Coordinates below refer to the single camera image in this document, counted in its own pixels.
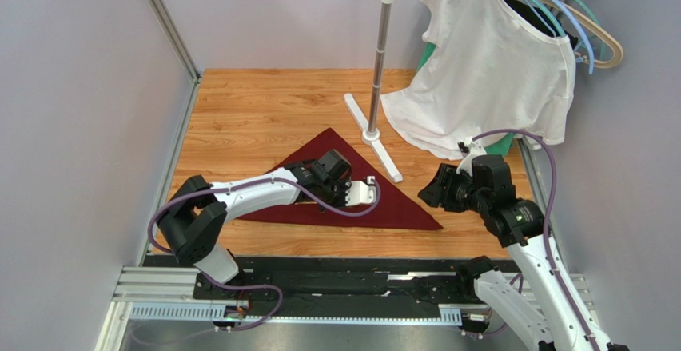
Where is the green garment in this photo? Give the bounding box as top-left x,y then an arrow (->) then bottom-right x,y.
416,42 -> 515,157

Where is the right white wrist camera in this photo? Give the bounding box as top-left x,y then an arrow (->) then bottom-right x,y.
456,137 -> 487,176

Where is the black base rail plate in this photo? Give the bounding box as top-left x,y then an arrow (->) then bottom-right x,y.
143,254 -> 528,321

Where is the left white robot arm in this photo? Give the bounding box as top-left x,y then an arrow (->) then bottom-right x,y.
152,150 -> 372,284

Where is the aluminium frame rail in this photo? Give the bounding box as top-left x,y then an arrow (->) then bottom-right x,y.
148,0 -> 201,84

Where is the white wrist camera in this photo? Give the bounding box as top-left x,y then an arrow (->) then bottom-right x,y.
456,137 -> 487,176
345,176 -> 377,207

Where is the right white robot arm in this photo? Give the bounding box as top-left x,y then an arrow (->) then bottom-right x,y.
418,154 -> 627,350

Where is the dark red cloth napkin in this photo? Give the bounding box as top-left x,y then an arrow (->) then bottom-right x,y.
241,128 -> 442,231

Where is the white clothes rack stand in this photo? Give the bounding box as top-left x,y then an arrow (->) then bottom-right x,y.
343,0 -> 404,183

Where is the wooden hanger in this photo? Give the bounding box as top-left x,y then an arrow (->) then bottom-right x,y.
532,0 -> 624,73

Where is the white t-shirt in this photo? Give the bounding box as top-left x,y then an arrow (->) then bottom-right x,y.
381,0 -> 576,160

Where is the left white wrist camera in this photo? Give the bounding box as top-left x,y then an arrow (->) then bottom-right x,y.
345,176 -> 377,207

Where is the black garment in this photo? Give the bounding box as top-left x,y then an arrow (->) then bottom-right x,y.
504,0 -> 562,37

